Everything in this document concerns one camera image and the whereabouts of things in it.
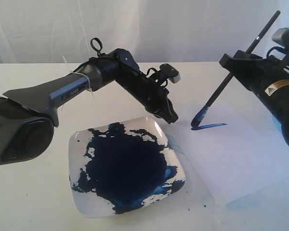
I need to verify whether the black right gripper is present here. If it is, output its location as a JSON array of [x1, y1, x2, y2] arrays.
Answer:
[[219, 50, 289, 116]]

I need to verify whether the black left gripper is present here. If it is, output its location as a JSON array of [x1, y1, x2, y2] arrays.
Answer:
[[118, 73, 178, 124]]

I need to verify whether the black paintbrush blue tip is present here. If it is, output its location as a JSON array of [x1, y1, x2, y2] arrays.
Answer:
[[191, 10, 281, 128]]

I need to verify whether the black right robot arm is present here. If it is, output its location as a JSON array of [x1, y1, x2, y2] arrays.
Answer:
[[219, 50, 289, 146]]

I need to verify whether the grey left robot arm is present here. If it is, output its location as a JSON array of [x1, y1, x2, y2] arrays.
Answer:
[[0, 49, 181, 165]]

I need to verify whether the white paper sheet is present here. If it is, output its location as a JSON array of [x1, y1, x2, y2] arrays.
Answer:
[[161, 101, 289, 202]]

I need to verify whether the white square paint dish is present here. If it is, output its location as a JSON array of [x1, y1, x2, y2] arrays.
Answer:
[[68, 116, 185, 218]]

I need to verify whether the white zip tie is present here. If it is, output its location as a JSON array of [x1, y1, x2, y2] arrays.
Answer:
[[59, 58, 94, 107]]

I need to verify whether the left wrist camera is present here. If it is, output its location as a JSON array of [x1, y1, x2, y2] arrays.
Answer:
[[159, 63, 181, 84]]

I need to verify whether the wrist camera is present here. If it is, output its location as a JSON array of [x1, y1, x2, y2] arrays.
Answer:
[[272, 27, 289, 49], [159, 63, 181, 84]]

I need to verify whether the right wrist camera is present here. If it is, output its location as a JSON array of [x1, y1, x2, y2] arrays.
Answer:
[[272, 27, 289, 49]]

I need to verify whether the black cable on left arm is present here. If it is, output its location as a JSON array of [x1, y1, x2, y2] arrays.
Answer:
[[73, 37, 171, 97]]

